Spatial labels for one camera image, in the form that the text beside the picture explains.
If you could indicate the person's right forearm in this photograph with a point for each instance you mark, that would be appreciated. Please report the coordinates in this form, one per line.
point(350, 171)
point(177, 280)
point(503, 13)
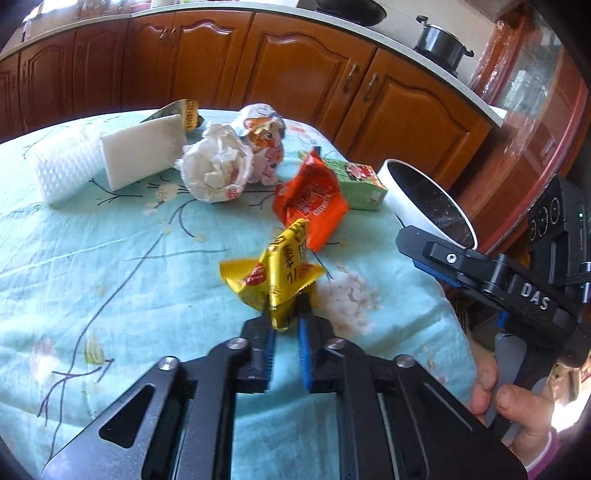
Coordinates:
point(544, 457)

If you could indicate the person's right hand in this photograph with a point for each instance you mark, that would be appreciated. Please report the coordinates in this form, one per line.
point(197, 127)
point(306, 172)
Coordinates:
point(521, 410)

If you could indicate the white foam mesh sheet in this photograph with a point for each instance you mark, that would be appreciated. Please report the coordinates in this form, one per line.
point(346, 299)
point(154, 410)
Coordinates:
point(64, 161)

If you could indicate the wooden base cabinets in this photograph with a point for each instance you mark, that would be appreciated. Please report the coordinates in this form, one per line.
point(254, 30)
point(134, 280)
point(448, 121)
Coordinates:
point(277, 69)

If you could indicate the black cooking pot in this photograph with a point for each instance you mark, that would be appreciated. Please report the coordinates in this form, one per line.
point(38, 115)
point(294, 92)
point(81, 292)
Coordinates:
point(441, 44)

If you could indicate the orange snack wrapper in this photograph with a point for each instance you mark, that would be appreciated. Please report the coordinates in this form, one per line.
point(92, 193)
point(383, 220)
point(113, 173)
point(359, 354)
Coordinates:
point(314, 203)

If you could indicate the tiger print plastic bag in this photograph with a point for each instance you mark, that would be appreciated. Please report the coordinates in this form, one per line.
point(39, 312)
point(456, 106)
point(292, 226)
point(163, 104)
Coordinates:
point(261, 129)

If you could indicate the white rimmed trash bin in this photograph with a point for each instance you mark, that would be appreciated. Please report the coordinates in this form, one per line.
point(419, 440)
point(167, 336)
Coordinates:
point(406, 198)

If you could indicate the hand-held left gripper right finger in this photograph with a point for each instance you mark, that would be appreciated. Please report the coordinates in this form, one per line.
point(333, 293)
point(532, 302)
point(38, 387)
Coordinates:
point(305, 355)

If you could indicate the yellow snack wrapper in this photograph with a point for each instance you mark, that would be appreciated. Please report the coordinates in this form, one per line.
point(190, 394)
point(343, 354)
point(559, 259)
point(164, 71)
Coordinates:
point(281, 263)

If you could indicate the yellow and dark packet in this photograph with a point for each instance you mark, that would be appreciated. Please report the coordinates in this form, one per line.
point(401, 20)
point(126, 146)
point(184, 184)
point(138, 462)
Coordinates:
point(188, 113)

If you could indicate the white foam block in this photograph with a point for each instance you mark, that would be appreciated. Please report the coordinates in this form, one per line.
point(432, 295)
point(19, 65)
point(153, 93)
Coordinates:
point(138, 147)

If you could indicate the white paper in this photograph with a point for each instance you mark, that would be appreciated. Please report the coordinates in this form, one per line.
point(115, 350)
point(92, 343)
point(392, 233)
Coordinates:
point(212, 166)

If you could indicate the teal floral tablecloth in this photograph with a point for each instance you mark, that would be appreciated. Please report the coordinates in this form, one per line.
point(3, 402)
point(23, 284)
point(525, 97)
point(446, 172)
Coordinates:
point(138, 277)

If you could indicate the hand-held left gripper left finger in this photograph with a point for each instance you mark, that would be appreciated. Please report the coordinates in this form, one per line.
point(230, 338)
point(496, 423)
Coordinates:
point(258, 360)

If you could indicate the green juice carton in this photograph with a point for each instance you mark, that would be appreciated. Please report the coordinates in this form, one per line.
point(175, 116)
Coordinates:
point(362, 184)

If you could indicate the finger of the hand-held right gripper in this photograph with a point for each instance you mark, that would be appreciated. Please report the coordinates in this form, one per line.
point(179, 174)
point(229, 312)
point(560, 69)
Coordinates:
point(457, 258)
point(445, 276)

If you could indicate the black wok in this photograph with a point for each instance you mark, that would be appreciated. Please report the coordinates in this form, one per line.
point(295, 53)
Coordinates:
point(355, 11)

